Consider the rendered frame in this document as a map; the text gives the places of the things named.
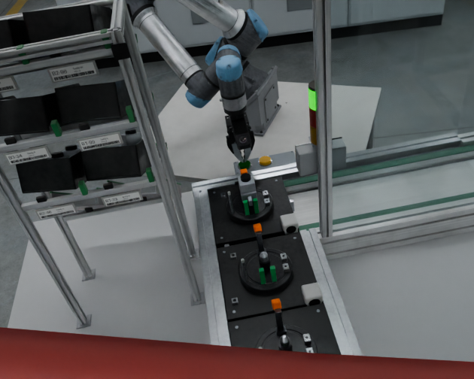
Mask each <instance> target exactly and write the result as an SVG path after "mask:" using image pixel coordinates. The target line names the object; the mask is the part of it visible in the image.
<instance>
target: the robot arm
mask: <svg viewBox="0 0 474 379"><path fill-rule="evenodd" d="M154 1H155V0H126V3H127V4H129V6H130V9H131V12H132V17H130V19H131V21H132V25H133V26H134V28H135V29H140V30H141V31H142V33H143V34H144V35H145V37H146V38H147V39H148V40H149V42H150V43H152V45H153V46H154V47H155V49H156V50H157V51H158V52H159V54H160V55H161V56H162V58H164V60H165V61H166V62H167V63H168V64H169V66H170V67H171V68H172V70H173V71H174V72H175V73H176V75H177V76H178V77H179V78H180V79H181V81H182V82H183V83H184V84H185V86H186V87H187V88H188V90H187V92H186V94H185V96H186V98H187V101H188V102H189V103H190V104H191V105H192V106H194V107H196V108H203V107H204V106H205V105H207V104H208V103H209V102H210V101H211V99H212V98H213V97H214V96H215V95H216V94H217V93H218V91H219V90H220V95H221V99H220V102H222V104H223V109H224V112H225V114H228V116H225V120H226V128H227V133H228V135H227V136H226V143H227V146H228V148H229V149H230V151H231V152H232V154H234V156H235V157H236V158H237V159H238V160H239V161H241V162H246V161H247V160H248V158H249V156H250V154H251V151H252V150H253V147H254V143H255V138H254V131H251V126H249V121H248V117H247V114H246V112H245V111H246V110H247V105H246V104H247V100H248V99H249V98H250V97H251V96H252V95H253V94H254V92H255V91H256V90H258V89H259V87H260V86H261V85H262V84H263V82H264V81H265V80H266V78H267V77H268V76H269V75H268V74H267V73H266V72H265V71H263V70H261V69H260V68H258V67H256V66H254V65H252V64H250V63H249V61H247V60H246V59H247V58H248V57H249V56H250V55H251V54H252V53H253V52H254V50H255V49H256V48H257V47H258V46H259V45H260V44H261V43H262V42H263V40H264V39H265V38H266V37H267V35H268V34H269V31H268V29H267V27H266V25H265V23H264V22H263V21H262V20H261V18H260V17H259V16H258V15H257V14H256V13H255V12H254V11H253V10H252V9H248V10H247V11H246V12H245V11H243V10H242V9H236V10H235V9H233V8H232V7H230V6H229V5H228V4H227V3H225V2H223V1H222V0H176V1H178V2H180V3H181V4H182V5H184V6H185V7H187V8H189V9H190V10H191V11H193V12H194V13H196V14H198V15H199V16H201V17H202V18H204V19H205V20H207V21H209V22H210V23H211V24H213V25H214V26H216V27H218V28H219V29H220V30H222V31H223V36H224V37H222V36H220V37H219V38H218V39H217V40H216V42H215V43H214V45H213V47H212V48H211V49H210V51H209V52H208V55H207V56H206V57H205V62H206V63H207V64H208V66H209V67H208V68H207V69H206V70H205V71H203V70H202V69H201V68H200V67H199V65H198V64H197V63H196V61H195V60H194V59H193V57H192V56H191V55H190V54H189V53H188V52H187V51H186V49H185V48H184V47H183V45H182V44H181V43H180V42H179V40H178V39H177V38H176V37H175V36H174V35H173V33H172V32H171V31H170V30H169V28H168V27H167V26H166V24H165V23H164V22H163V21H162V20H161V19H160V17H159V16H158V15H157V9H156V8H155V6H154V5H153V2H154ZM227 117H228V118H227ZM241 150H244V151H243V152H244V156H242V152H241ZM243 157H244V159H243Z"/></svg>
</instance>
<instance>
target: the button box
mask: <svg viewBox="0 0 474 379"><path fill-rule="evenodd" d="M268 156H269V157H270V158H271V163H270V164H268V165H261V164H260V162H259V159H260V158H261V157H257V158H253V159H248V161H250V163H251V167H250V168H248V169H247V171H248V172H250V171H258V170H262V169H266V168H273V167H277V166H281V165H289V164H293V163H296V155H295V153H294V151H289V152H284V153H277V154H273V155H268ZM240 162H241V161H238V162H234V163H233V165H234V169H235V174H241V172H240V170H241V169H240V168H239V163H240Z"/></svg>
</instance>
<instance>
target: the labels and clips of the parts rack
mask: <svg viewBox="0 0 474 379"><path fill-rule="evenodd" d="M125 13H126V4H125V3H124V0H119V1H118V0H114V3H113V10H112V16H111V28H115V29H116V28H117V27H118V26H121V29H122V32H123V34H124V23H125ZM104 45H105V49H111V50H112V53H113V55H114V59H115V60H121V59H128V58H130V53H129V48H128V46H127V43H120V44H113V45H112V43H110V44H104ZM47 72H48V74H49V75H50V79H51V81H52V83H57V82H62V81H66V80H73V79H78V78H82V77H89V76H93V75H97V74H99V70H98V68H97V66H96V62H95V60H94V59H91V60H87V61H83V62H76V63H72V64H67V65H60V66H56V67H51V68H47ZM19 89H20V88H19V87H18V85H17V82H16V81H15V79H14V76H13V75H8V76H4V77H0V93H3V92H10V91H14V90H19ZM126 113H127V117H128V119H129V122H130V123H134V122H135V115H134V112H133V109H132V106H131V105H129V106H126ZM50 125H51V127H52V129H53V132H54V134H55V136H56V137H60V136H62V130H61V128H60V126H59V123H58V121H57V120H51V124H50ZM78 126H79V129H80V130H81V131H83V130H88V129H90V125H89V123H81V124H79V125H78ZM4 141H5V143H6V145H9V144H16V142H17V140H16V138H15V137H9V138H5V139H4ZM77 142H78V144H79V147H80V149H81V151H86V150H94V149H98V148H102V147H109V146H114V145H118V144H123V139H122V137H121V134H120V132H112V133H108V134H104V135H96V136H92V137H88V138H80V139H77ZM4 156H5V158H6V160H7V161H8V164H9V165H16V164H20V163H24V162H31V161H35V160H39V159H47V158H51V157H52V156H51V154H50V151H49V150H48V148H47V145H45V146H40V147H33V148H29V149H25V150H18V151H14V152H10V153H4ZM146 174H147V178H148V180H149V182H150V183H151V182H154V175H153V172H152V169H151V167H150V168H146ZM78 186H79V188H80V191H81V193H82V195H83V196H85V195H88V189H87V186H86V184H85V182H84V180H80V181H79V182H78ZM103 187H104V189H105V190H109V189H113V188H114V186H113V184H112V182H110V183H104V184H103ZM36 200H37V202H38V203H40V202H46V201H47V198H46V196H38V197H36ZM102 201H103V203H104V206H105V207H104V208H97V209H93V208H85V211H81V212H78V211H77V208H76V207H75V204H74V202H73V203H69V204H65V205H58V206H53V207H49V208H42V209H38V210H35V213H36V214H37V215H38V218H39V220H44V219H48V218H52V217H60V216H63V217H62V218H63V219H64V221H69V220H76V219H80V218H84V217H91V216H95V215H100V214H106V213H111V212H115V211H121V210H126V209H130V208H137V207H141V206H145V205H152V204H156V203H160V202H163V200H162V198H161V196H159V197H155V198H150V199H147V197H142V195H141V191H140V190H135V191H131V192H127V193H120V194H115V195H111V196H104V197H102Z"/></svg>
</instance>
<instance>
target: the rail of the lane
mask: <svg viewBox="0 0 474 379"><path fill-rule="evenodd" d="M248 174H252V175H253V177H254V181H256V180H262V179H266V178H271V177H277V176H281V177H282V180H283V181H286V180H293V179H297V178H301V177H308V176H312V175H316V174H318V173H315V174H307V175H303V176H300V175H299V172H298V169H297V167H296V163H293V164H289V165H281V166H277V167H273V168H266V169H262V170H258V171H250V172H248ZM238 176H241V174H235V175H231V176H227V177H219V178H215V179H211V180H204V181H200V182H196V183H192V191H193V192H196V191H199V192H201V191H202V190H212V189H216V188H221V187H225V186H232V185H236V184H239V181H238Z"/></svg>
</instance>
